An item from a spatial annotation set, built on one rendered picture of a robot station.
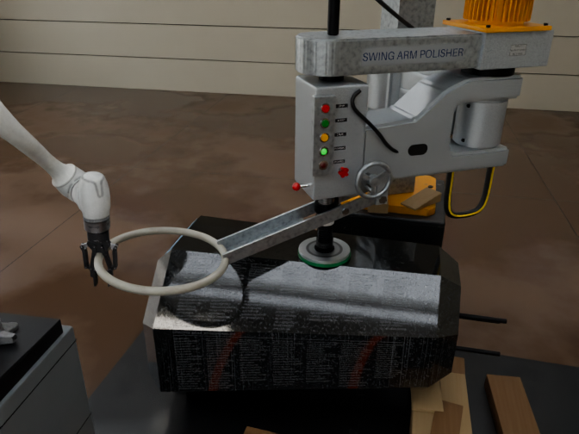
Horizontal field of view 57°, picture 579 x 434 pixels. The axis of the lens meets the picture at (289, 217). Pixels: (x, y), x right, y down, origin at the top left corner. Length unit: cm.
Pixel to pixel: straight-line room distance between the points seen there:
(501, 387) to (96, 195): 203
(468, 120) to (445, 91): 21
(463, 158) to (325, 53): 74
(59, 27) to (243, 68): 300
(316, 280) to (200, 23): 676
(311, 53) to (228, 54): 666
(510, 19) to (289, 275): 126
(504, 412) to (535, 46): 157
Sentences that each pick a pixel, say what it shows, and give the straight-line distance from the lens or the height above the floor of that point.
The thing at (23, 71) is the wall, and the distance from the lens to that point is 1016.
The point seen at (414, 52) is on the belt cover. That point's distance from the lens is 198.
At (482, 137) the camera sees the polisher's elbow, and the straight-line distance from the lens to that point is 228.
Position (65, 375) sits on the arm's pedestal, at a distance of 203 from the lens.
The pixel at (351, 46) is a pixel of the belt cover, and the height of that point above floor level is 167.
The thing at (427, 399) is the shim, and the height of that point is 22.
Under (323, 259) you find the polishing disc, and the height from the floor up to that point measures 85.
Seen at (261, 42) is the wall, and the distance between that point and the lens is 833.
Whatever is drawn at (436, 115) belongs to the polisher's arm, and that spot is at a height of 140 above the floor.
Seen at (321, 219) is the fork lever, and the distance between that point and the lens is 208.
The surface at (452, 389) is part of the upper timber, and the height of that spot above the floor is 21.
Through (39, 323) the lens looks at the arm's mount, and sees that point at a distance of 196.
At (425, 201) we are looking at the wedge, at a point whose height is 81.
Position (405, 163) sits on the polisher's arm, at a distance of 210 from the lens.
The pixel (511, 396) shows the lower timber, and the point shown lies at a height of 9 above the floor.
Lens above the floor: 194
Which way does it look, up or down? 26 degrees down
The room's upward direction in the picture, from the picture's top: straight up
